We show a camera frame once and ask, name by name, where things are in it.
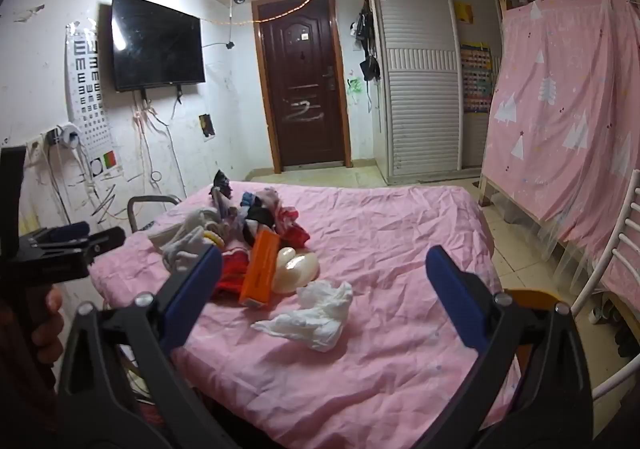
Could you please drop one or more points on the person's left hand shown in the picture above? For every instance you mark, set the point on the person's left hand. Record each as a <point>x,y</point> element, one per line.
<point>47,324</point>

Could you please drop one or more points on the black shoulder bag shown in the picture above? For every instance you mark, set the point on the black shoulder bag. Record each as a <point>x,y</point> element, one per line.
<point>371,69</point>

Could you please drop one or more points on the colourful grid wall chart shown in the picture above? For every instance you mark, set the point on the colourful grid wall chart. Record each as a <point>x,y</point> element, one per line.
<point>477,79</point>

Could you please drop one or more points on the cream plastic shell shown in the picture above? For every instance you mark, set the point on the cream plastic shell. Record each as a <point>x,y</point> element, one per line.
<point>295,271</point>

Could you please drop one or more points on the pink bedsheet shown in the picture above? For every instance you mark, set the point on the pink bedsheet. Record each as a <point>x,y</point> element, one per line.
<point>375,254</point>

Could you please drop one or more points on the red cloth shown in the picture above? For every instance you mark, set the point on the red cloth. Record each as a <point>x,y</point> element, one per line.
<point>232,274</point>

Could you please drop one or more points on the white eye chart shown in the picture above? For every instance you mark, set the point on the white eye chart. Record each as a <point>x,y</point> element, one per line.
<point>87,104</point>

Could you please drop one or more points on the black wall television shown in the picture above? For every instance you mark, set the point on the black wall television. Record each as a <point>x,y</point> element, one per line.
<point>155,49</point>

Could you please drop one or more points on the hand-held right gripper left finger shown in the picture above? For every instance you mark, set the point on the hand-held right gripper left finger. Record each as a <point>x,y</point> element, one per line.
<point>192,289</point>

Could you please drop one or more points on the white metal chair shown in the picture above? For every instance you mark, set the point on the white metal chair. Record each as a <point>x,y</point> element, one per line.
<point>607,259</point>

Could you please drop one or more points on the white tissue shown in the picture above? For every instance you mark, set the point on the white tissue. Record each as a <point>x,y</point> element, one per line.
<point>310,314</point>

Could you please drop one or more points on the row of shoes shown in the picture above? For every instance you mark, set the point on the row of shoes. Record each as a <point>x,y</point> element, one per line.
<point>607,316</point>

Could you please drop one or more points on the white wall socket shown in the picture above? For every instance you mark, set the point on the white wall socket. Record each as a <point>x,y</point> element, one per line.
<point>34,149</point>

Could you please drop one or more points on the yellow wall poster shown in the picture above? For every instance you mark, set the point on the yellow wall poster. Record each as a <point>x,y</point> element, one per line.
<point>464,12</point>

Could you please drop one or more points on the dark brown door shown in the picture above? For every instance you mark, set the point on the dark brown door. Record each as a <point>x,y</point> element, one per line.
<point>300,89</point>

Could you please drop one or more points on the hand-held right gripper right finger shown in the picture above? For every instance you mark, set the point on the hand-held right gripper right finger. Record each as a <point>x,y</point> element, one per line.
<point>460,299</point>

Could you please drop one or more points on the pile of assorted socks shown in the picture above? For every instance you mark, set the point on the pile of assorted socks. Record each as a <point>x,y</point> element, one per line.
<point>235,219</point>

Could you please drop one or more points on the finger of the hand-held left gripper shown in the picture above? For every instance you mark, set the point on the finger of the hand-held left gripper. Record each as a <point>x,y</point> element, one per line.
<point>107,239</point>
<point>65,234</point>

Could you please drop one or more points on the white tulle bed skirt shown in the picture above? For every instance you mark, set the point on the white tulle bed skirt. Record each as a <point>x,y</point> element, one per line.
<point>545,241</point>

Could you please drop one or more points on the white louvered wardrobe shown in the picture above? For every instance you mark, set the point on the white louvered wardrobe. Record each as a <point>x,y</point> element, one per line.
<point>420,104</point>

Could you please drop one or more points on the grey metal chair back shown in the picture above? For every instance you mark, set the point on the grey metal chair back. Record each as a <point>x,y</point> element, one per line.
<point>150,199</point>

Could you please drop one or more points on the white plug adapter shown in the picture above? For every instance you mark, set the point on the white plug adapter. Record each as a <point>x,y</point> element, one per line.
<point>65,135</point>

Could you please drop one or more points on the orange box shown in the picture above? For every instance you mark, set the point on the orange box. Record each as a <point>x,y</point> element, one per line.
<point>260,269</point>

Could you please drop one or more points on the pink tree-print curtain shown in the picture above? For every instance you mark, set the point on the pink tree-print curtain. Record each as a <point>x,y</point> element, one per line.
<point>565,104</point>

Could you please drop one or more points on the small dark wall picture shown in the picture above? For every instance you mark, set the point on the small dark wall picture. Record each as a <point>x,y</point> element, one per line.
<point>206,125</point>

